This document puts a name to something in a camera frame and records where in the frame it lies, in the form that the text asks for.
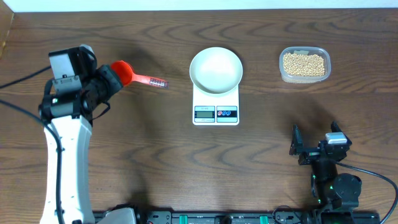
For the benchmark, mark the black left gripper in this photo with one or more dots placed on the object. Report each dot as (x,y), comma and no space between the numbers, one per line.
(114,83)

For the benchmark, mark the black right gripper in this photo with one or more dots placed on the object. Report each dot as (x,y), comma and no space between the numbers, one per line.
(297,147)

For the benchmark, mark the red measuring scoop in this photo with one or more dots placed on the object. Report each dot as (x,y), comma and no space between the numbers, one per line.
(127,75)

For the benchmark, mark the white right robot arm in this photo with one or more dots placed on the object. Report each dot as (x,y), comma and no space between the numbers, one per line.
(337,191)

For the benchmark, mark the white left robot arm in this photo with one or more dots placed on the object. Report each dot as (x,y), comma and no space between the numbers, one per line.
(67,113)

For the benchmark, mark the white digital kitchen scale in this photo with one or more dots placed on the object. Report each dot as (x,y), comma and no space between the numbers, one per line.
(215,109)

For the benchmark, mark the beige bowl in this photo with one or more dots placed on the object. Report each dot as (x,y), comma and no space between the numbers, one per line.
(216,70)

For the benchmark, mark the soybeans in container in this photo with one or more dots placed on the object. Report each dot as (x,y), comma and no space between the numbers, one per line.
(303,65)

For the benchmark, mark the clear plastic container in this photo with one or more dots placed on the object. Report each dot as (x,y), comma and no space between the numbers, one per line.
(305,51)

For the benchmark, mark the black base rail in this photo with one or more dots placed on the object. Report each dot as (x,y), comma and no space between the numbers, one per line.
(282,214)

